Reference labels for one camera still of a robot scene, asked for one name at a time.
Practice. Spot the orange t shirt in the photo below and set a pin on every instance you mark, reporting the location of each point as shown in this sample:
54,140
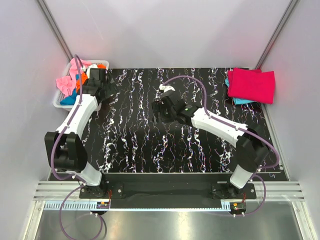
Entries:
84,77

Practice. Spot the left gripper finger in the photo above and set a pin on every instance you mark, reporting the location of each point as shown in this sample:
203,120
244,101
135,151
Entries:
108,92
110,82

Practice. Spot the pink t shirt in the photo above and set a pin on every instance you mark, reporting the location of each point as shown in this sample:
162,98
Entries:
68,83

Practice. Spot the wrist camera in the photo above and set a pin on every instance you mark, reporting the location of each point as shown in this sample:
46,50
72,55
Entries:
165,88
92,66

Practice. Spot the folded light blue t shirt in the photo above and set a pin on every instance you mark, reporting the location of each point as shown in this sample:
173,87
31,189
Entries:
237,101

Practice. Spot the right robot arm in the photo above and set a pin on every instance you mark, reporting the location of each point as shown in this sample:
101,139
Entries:
250,147

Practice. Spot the folded magenta t shirt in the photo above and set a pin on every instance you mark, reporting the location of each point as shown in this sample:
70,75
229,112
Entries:
253,85

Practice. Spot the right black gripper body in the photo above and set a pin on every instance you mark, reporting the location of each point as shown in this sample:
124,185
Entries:
167,116

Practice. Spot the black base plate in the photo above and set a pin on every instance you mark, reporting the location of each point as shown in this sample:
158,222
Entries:
166,203

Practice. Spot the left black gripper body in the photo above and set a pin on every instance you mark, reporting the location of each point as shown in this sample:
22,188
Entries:
105,85

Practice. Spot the aluminium front rail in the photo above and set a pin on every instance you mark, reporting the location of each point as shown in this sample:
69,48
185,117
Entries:
272,191

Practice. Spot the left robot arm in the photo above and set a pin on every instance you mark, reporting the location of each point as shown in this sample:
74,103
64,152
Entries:
64,147

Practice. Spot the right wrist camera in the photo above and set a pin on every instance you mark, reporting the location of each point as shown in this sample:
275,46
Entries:
165,88

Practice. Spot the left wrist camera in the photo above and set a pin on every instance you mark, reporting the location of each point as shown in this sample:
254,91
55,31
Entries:
92,66

